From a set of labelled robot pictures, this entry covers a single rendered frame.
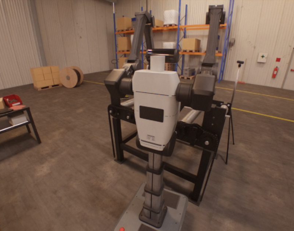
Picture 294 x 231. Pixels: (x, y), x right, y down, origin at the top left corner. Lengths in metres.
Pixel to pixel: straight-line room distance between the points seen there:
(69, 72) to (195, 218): 7.28
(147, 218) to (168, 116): 0.98
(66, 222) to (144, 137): 1.40
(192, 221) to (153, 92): 1.46
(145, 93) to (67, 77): 7.22
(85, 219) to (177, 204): 0.97
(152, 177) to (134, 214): 0.54
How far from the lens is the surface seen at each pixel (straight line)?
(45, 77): 8.44
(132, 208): 1.52
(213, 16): 0.93
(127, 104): 1.98
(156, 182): 1.05
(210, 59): 0.81
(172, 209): 1.52
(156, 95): 0.67
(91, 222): 1.82
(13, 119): 3.17
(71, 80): 7.74
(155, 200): 1.19
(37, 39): 11.18
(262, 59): 10.07
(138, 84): 0.69
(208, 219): 1.86
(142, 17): 1.04
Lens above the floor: 1.56
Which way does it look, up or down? 24 degrees down
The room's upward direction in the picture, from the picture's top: straight up
